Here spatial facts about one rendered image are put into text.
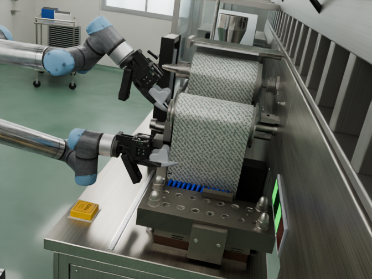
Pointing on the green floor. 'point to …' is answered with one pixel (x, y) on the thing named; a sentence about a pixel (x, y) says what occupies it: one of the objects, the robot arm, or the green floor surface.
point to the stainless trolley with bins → (44, 19)
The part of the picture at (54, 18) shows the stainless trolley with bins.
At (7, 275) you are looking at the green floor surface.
